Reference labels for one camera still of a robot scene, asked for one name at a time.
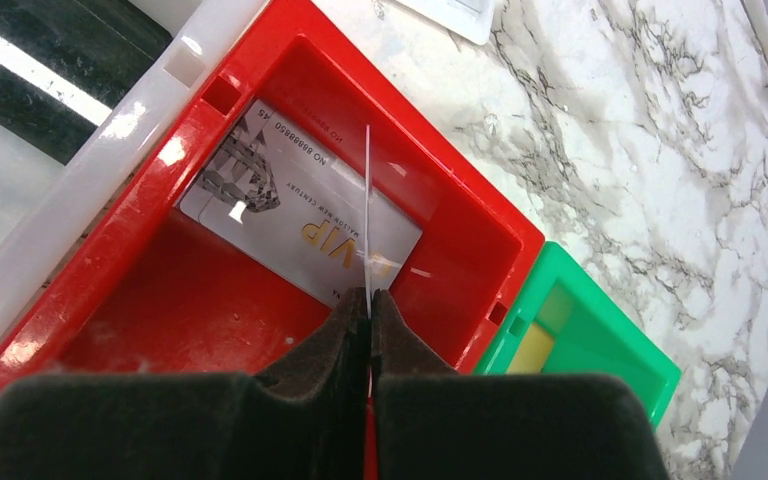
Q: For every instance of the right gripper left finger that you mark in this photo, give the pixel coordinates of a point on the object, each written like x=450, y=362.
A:
x=302, y=417

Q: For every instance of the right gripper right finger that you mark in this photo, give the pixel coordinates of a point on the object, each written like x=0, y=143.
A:
x=434, y=423

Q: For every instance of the gold credit card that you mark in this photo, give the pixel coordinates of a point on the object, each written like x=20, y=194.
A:
x=532, y=352

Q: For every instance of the silver credit card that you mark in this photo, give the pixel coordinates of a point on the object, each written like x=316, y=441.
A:
x=275, y=193

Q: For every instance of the black credit card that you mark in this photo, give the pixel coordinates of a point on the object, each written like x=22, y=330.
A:
x=65, y=65

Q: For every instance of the green plastic bin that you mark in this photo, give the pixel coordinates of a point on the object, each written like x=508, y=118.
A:
x=592, y=334

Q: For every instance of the red plastic bin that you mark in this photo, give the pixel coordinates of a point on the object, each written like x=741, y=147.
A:
x=152, y=292

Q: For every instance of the white plastic bin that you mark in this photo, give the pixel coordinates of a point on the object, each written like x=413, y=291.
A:
x=123, y=137

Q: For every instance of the paper receipts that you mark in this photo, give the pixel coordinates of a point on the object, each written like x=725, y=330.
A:
x=470, y=19

